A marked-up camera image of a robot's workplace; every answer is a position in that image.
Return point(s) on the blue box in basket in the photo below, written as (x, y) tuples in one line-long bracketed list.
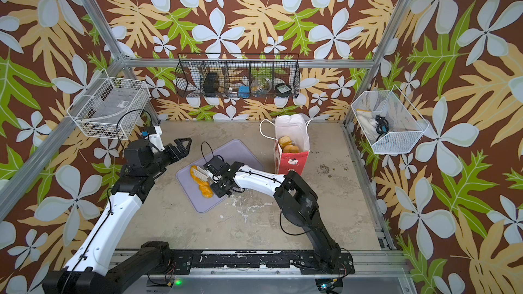
[(243, 92)]

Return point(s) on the black box in basket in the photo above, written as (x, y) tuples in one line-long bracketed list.
[(211, 84)]

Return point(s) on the white cloth in basket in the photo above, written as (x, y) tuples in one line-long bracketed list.
[(368, 124)]

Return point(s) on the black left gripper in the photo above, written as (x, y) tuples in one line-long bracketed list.
[(169, 149)]

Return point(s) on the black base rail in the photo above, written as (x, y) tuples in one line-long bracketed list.
[(276, 271)]

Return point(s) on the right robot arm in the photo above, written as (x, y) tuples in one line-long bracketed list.
[(298, 203)]

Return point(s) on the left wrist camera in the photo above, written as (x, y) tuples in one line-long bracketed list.
[(154, 135)]

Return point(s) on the round braided bun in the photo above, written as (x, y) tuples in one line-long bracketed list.
[(285, 141)]

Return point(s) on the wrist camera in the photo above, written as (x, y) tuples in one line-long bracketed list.
[(154, 135), (215, 165)]

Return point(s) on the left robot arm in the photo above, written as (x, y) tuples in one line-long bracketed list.
[(89, 269)]

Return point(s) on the long twisted bread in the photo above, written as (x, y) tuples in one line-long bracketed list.
[(200, 177)]

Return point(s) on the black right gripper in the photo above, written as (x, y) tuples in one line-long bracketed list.
[(216, 190)]

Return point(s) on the aluminium frame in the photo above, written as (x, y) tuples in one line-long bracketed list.
[(57, 50)]

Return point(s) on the white wire basket left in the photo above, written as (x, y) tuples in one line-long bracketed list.
[(111, 107)]

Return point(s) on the black wire basket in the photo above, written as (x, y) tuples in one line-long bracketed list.
[(235, 70)]

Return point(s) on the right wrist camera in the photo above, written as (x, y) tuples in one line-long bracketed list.
[(215, 165)]

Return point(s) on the white mesh basket right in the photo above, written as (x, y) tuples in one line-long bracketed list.
[(400, 124)]

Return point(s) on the black round container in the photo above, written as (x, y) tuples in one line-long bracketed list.
[(283, 89)]

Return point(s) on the clear glass bowl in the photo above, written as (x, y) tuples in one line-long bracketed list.
[(260, 85)]

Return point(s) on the red white paper bag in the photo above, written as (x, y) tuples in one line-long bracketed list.
[(296, 128)]

